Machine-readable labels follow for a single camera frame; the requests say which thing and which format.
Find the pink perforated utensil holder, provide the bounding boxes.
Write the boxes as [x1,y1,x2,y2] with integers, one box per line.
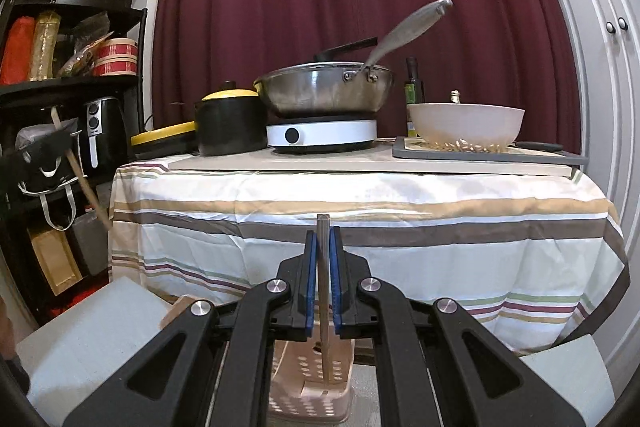
[269,334,357,425]

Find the grey storage box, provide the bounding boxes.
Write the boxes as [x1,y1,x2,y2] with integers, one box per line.
[67,211,113,278]

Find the flat yellow-lidded pan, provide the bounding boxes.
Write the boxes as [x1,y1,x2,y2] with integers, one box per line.
[131,121,198,158]

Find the stainless steel wok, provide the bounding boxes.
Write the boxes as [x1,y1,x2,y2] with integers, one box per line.
[254,0,453,118]

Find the black bag white straps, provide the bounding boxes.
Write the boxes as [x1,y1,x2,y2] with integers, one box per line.
[15,119,83,232]

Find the grey cutting board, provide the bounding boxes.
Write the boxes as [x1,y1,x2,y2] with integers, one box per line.
[392,136,588,166]

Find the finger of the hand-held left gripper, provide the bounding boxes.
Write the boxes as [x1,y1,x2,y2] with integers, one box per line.
[0,133,77,196]

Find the striped tablecloth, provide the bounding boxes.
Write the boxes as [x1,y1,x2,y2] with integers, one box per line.
[109,159,631,355]

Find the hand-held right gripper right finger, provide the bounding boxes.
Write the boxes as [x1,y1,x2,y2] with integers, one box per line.
[327,226,586,427]

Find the gold package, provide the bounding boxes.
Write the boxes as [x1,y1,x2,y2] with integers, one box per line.
[29,11,62,82]

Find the black-handled knife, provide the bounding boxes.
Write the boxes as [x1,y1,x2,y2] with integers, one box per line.
[515,140,564,152]

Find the black air fryer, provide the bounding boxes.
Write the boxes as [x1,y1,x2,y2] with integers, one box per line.
[82,96,126,172]

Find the black pot yellow lid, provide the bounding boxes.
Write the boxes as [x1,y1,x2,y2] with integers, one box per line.
[194,81,268,156]

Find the white colander bowl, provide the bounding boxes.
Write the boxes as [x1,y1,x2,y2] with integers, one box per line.
[406,103,526,152]

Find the black shelf unit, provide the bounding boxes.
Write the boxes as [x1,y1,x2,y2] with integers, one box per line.
[0,0,151,328]

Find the orange package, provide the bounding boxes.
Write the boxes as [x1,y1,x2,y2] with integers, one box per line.
[0,16,36,85]

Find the dark olive oil bottle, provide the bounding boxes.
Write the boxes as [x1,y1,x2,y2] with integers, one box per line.
[404,57,426,138]

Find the beige counter board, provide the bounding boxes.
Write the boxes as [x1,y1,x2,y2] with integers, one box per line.
[167,149,583,180]

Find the red rug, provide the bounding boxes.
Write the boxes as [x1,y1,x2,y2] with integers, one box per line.
[45,274,113,325]

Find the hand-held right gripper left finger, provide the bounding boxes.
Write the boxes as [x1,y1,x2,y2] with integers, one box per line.
[62,227,321,427]

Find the crinkled snack bag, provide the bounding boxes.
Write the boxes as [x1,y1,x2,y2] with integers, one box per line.
[57,13,117,78]

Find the white induction cooker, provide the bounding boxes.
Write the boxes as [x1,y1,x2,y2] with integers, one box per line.
[266,112,378,155]

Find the red plaid round box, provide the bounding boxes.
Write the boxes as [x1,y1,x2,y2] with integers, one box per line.
[92,37,139,78]

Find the white wardrobe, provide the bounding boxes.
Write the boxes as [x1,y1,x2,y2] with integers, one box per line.
[530,0,640,373]

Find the brown wooden board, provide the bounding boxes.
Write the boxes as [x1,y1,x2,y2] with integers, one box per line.
[27,227,83,298]

